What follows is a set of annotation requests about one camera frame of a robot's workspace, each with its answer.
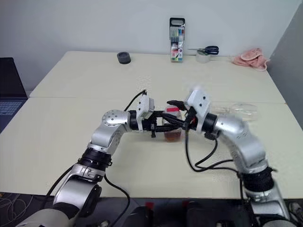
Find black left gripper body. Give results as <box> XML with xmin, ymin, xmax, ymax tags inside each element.
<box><xmin>142</xmin><ymin>111</ymin><xmax>159</xmax><ymax>139</ymax></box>

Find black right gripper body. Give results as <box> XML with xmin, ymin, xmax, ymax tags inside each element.
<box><xmin>183</xmin><ymin>107</ymin><xmax>198</xmax><ymax>131</ymax></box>

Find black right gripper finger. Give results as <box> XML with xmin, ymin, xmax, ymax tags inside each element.
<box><xmin>165</xmin><ymin>115</ymin><xmax>190</xmax><ymax>127</ymax></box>
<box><xmin>167</xmin><ymin>100</ymin><xmax>187</xmax><ymax>111</ymax></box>

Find clear plastic tea bottle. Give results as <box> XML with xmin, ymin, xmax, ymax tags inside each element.
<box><xmin>163</xmin><ymin>105</ymin><xmax>187</xmax><ymax>143</ymax></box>

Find clear wine glass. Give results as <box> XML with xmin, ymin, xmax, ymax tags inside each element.
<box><xmin>212</xmin><ymin>102</ymin><xmax>261</xmax><ymax>123</ymax></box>

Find clear tape roll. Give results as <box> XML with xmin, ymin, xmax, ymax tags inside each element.
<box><xmin>195</xmin><ymin>50</ymin><xmax>211</xmax><ymax>64</ymax></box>

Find marker pen pack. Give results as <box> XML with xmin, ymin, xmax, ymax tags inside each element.
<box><xmin>169</xmin><ymin>17</ymin><xmax>186</xmax><ymax>63</ymax></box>

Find black round cap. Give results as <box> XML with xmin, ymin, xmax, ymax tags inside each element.
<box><xmin>116</xmin><ymin>52</ymin><xmax>132</xmax><ymax>64</ymax></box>

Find pink cloth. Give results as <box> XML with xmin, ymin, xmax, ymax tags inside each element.
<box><xmin>231</xmin><ymin>48</ymin><xmax>271</xmax><ymax>71</ymax></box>

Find grey shoe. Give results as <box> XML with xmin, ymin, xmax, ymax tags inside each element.
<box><xmin>290</xmin><ymin>202</ymin><xmax>303</xmax><ymax>218</ymax></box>

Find dark laptop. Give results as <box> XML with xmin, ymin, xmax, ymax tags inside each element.
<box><xmin>0</xmin><ymin>57</ymin><xmax>30</xmax><ymax>133</ymax></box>

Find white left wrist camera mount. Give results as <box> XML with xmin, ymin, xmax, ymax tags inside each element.
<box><xmin>138</xmin><ymin>93</ymin><xmax>156</xmax><ymax>119</ymax></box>

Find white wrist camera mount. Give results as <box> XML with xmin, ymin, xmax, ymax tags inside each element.
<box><xmin>138</xmin><ymin>93</ymin><xmax>156</xmax><ymax>119</ymax></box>
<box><xmin>184</xmin><ymin>89</ymin><xmax>213</xmax><ymax>128</ymax></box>

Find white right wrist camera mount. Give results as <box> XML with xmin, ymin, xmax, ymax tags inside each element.
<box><xmin>184</xmin><ymin>89</ymin><xmax>213</xmax><ymax>128</ymax></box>

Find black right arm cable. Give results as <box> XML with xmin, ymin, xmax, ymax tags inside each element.
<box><xmin>184</xmin><ymin>118</ymin><xmax>244</xmax><ymax>201</ymax></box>

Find blue handled scissors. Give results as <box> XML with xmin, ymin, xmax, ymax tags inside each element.
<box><xmin>188</xmin><ymin>45</ymin><xmax>220</xmax><ymax>56</ymax></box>

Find thin white floor wires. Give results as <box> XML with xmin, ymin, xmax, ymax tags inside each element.
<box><xmin>0</xmin><ymin>191</ymin><xmax>31</xmax><ymax>216</ymax></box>

